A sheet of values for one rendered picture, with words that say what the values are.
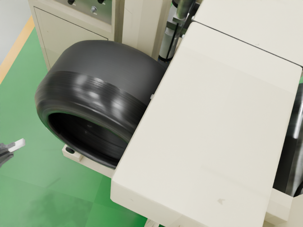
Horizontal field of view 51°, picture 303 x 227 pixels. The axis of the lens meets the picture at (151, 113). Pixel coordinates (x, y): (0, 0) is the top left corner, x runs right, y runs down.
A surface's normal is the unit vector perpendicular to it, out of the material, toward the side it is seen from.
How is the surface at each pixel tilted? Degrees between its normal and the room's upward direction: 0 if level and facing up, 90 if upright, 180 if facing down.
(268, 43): 0
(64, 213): 0
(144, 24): 90
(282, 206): 0
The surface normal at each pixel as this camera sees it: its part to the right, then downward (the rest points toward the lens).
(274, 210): 0.13, -0.44
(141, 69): 0.33, -0.34
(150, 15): -0.40, 0.79
